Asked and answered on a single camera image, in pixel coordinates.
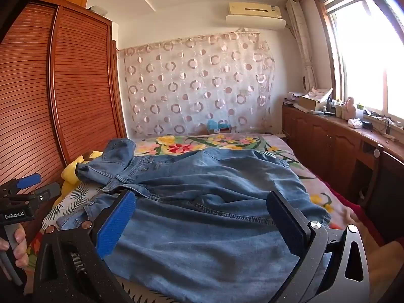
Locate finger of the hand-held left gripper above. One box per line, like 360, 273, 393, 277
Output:
0, 173, 42, 196
30, 182, 61, 202

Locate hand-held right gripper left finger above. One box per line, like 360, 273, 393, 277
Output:
33, 189, 137, 303

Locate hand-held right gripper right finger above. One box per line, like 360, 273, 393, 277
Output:
266, 190, 370, 303

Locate blue denim pants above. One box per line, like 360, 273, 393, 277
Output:
58, 148, 333, 294

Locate person's left hand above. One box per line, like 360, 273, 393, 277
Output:
0, 225, 30, 279

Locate yellow plush toy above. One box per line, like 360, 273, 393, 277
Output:
52, 151, 103, 209

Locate bundled blue denim garment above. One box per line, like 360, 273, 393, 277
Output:
75, 138, 137, 190

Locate dark red blanket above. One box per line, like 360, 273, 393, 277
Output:
328, 189, 386, 247

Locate wooden sideboard cabinet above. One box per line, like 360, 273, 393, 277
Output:
282, 104, 404, 228

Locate wooden louvered wardrobe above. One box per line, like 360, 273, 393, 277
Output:
0, 0, 128, 237

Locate floral blanket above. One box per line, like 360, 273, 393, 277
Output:
133, 134, 357, 231

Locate blue plastic bag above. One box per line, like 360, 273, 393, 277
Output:
207, 120, 231, 131

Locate stack of papers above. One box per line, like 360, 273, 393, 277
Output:
286, 91, 304, 106

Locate floral printed paper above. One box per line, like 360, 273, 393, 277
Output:
308, 87, 333, 100

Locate circle-patterned sheer curtain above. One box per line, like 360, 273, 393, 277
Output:
117, 31, 276, 138

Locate tied white window curtain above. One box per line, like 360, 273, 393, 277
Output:
286, 0, 318, 92

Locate wooden framed window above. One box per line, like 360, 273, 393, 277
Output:
316, 0, 404, 120

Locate wall air conditioner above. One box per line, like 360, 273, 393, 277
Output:
225, 2, 286, 31

